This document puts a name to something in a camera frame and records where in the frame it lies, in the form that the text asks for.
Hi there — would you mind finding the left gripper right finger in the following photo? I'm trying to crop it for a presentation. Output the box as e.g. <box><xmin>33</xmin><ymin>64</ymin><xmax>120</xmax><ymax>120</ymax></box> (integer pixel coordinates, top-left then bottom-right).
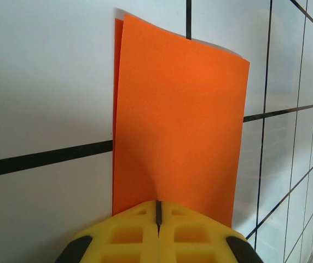
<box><xmin>156</xmin><ymin>200</ymin><xmax>262</xmax><ymax>263</ymax></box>

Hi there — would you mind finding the orange square paper sheet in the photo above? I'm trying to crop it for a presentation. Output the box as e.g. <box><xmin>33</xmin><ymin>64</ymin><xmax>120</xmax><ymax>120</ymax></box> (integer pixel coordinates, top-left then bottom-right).
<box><xmin>112</xmin><ymin>13</ymin><xmax>251</xmax><ymax>228</ymax></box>

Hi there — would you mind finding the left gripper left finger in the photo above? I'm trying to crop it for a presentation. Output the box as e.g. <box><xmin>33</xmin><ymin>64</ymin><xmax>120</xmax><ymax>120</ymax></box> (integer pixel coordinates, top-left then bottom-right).
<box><xmin>59</xmin><ymin>199</ymin><xmax>160</xmax><ymax>263</ymax></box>

